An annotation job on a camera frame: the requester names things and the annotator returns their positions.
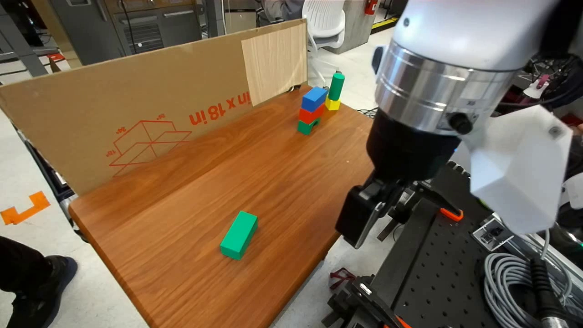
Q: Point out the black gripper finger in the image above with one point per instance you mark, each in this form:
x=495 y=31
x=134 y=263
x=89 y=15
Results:
x=402 y=202
x=356 y=211

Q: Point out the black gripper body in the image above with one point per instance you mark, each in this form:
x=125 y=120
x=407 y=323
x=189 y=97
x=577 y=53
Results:
x=411 y=148

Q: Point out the long green block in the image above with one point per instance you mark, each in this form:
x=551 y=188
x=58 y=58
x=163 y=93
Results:
x=240 y=233

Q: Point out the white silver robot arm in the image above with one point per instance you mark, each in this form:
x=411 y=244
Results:
x=462 y=37

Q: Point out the yellow block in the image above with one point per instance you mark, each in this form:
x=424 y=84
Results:
x=333 y=104

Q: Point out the green cylinder block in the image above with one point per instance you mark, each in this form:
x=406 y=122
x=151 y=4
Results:
x=336 y=86

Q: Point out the green arch block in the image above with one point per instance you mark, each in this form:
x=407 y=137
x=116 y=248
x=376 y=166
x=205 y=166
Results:
x=307 y=126

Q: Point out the red block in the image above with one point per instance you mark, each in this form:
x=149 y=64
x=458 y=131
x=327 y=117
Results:
x=311 y=113

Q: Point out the blue block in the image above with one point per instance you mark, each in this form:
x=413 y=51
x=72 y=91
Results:
x=315 y=99

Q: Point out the orange black clamp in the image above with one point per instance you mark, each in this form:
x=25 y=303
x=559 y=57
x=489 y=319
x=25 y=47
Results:
x=453 y=213

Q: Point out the black perforated breadboard table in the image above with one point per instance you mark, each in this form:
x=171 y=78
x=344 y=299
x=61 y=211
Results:
x=449 y=273

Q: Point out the black clamp mechanism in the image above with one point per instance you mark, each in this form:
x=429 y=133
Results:
x=358 y=303

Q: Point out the black white marker tag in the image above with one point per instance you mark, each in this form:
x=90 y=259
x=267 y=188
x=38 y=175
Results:
x=493 y=233

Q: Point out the light grey plastic chair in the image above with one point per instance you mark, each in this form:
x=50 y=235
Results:
x=324 y=20

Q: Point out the brown cardboard box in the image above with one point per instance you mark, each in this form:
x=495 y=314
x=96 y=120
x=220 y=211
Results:
x=92 y=115

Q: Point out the grey metal cabinet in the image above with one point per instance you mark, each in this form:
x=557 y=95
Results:
x=129 y=27

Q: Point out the black shoe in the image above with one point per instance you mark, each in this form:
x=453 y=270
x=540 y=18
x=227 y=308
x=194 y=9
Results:
x=43 y=284

